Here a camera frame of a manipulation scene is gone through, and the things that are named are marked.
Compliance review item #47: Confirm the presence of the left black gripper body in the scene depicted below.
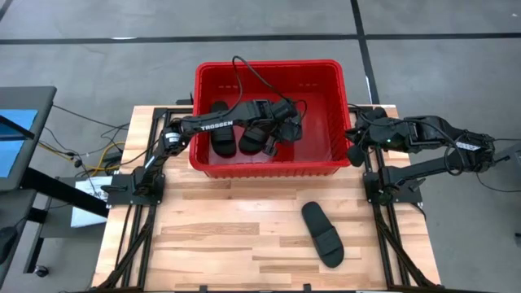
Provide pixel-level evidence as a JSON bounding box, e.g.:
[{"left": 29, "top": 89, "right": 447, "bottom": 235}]
[{"left": 256, "top": 98, "right": 304, "bottom": 143}]

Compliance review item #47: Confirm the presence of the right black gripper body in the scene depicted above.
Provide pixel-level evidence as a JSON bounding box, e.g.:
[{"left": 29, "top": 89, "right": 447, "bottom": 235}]
[{"left": 348, "top": 117, "right": 412, "bottom": 168}]

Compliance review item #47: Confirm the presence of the black rubber slide sandal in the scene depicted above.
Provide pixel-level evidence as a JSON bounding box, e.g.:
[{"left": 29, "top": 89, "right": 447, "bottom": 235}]
[
  {"left": 209, "top": 100, "right": 238, "bottom": 159},
  {"left": 300, "top": 200, "right": 346, "bottom": 269},
  {"left": 238, "top": 125, "right": 270, "bottom": 156}
]

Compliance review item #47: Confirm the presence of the red plastic bin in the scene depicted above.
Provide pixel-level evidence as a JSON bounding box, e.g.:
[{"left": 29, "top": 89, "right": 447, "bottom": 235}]
[{"left": 189, "top": 59, "right": 353, "bottom": 179}]

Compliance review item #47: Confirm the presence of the white box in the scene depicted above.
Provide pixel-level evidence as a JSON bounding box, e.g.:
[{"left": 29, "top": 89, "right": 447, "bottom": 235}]
[{"left": 70, "top": 175, "right": 114, "bottom": 229}]

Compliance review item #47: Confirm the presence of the black monitor stand bar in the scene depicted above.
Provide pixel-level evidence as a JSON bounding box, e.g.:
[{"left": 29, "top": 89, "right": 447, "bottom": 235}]
[{"left": 19, "top": 166, "right": 110, "bottom": 219}]

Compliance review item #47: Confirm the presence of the grey monitor with blue screen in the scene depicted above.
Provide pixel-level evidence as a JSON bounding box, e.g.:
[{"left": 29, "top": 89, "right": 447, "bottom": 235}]
[{"left": 0, "top": 85, "right": 58, "bottom": 193}]

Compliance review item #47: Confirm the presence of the black stand leg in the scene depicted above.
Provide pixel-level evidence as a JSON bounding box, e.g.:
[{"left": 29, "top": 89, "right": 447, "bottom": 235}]
[{"left": 23, "top": 207, "right": 46, "bottom": 274}]

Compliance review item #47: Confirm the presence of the grey desk panel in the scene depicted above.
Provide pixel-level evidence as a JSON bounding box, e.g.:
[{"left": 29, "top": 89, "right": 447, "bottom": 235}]
[{"left": 0, "top": 189, "right": 40, "bottom": 286}]

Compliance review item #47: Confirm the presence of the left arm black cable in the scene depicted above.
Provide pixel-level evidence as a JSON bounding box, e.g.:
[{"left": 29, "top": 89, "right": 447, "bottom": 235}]
[{"left": 230, "top": 55, "right": 309, "bottom": 123}]

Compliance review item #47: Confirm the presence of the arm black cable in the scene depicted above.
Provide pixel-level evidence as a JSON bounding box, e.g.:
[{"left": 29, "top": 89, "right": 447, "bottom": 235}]
[
  {"left": 230, "top": 55, "right": 309, "bottom": 123},
  {"left": 422, "top": 120, "right": 466, "bottom": 177}
]

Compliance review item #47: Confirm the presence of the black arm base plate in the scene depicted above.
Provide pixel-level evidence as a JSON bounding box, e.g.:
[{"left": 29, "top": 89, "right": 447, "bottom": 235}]
[
  {"left": 363, "top": 170, "right": 423, "bottom": 204},
  {"left": 106, "top": 174, "right": 166, "bottom": 207}
]

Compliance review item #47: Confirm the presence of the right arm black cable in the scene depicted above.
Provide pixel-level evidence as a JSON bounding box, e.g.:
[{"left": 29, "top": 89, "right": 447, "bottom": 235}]
[{"left": 422, "top": 120, "right": 466, "bottom": 177}]

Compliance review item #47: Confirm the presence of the black floor cable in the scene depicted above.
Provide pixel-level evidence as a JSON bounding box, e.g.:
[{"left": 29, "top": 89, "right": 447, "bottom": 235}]
[
  {"left": 38, "top": 103, "right": 131, "bottom": 172},
  {"left": 475, "top": 136, "right": 521, "bottom": 193}
]

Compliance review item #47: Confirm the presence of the black table edge rail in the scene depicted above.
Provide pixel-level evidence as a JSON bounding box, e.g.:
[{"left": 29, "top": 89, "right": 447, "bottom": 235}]
[{"left": 91, "top": 287, "right": 444, "bottom": 293}]

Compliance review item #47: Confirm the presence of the yellow floor cable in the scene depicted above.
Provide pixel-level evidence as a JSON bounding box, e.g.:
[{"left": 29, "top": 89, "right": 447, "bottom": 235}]
[{"left": 38, "top": 140, "right": 127, "bottom": 174}]

